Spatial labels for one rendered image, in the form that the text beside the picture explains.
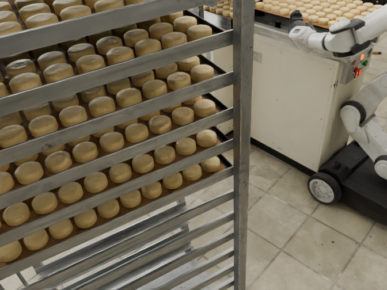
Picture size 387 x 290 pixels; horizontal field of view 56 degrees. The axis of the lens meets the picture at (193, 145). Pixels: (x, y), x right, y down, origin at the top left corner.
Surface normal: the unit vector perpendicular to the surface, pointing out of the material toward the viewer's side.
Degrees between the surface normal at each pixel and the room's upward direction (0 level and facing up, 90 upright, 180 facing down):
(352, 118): 90
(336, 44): 91
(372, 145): 90
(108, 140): 0
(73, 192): 0
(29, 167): 0
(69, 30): 90
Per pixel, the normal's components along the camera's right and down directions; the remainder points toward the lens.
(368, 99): -0.74, 0.46
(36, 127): -0.07, -0.77
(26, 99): 0.48, 0.53
